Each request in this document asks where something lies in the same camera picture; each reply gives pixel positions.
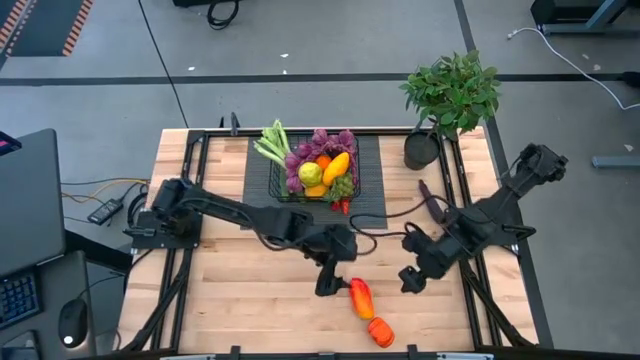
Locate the yellow mango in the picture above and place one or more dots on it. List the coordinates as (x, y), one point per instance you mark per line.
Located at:
(336, 169)

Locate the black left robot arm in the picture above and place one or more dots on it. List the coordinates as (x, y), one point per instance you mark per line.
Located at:
(230, 210)

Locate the black power adapter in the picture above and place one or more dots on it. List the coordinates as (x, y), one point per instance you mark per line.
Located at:
(105, 212)

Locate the purple grape bunch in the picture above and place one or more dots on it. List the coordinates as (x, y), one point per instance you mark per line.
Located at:
(320, 137)

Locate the round orange fruit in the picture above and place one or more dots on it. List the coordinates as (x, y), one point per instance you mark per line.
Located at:
(323, 162)

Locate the green leafy potted plant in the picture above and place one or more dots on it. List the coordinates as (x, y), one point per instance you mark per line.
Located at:
(450, 95)

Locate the red and orange mango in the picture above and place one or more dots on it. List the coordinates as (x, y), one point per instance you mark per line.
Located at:
(361, 300)

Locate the tablet with red screen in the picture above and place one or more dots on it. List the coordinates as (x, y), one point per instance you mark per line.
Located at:
(9, 144)

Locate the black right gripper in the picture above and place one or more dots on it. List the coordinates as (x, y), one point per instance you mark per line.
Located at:
(437, 257)

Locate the green grape bunch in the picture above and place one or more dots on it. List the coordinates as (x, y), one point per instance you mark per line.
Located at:
(342, 187)

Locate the red chili pepper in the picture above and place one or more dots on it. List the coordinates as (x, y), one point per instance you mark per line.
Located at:
(345, 207)

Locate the black desk leg frame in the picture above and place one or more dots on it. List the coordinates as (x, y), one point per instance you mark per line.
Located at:
(565, 10)

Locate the grey side desk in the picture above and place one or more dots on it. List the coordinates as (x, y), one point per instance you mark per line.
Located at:
(60, 280)

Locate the small red fruit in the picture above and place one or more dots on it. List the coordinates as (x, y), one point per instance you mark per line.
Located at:
(335, 205)

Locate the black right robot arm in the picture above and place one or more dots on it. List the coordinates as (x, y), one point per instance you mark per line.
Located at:
(500, 205)

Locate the grey desk foot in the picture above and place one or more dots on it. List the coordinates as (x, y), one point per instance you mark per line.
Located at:
(615, 161)

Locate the black keyboard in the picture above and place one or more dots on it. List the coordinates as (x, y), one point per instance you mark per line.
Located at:
(17, 300)

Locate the orange striped floor mat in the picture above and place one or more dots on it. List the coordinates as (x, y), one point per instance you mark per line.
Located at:
(45, 25)

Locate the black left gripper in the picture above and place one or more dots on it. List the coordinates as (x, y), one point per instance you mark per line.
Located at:
(330, 245)

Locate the black plant pot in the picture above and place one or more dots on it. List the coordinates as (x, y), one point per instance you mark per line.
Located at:
(420, 152)

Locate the dark grey woven placemat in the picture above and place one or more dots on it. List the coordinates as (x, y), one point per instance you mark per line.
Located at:
(370, 170)

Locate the black computer mouse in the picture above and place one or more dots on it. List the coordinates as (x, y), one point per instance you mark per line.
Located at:
(73, 322)

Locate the yellow green apple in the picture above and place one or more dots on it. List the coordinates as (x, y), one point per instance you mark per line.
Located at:
(310, 174)

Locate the dark grey monitor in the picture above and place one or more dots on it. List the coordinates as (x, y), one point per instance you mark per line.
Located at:
(30, 200)

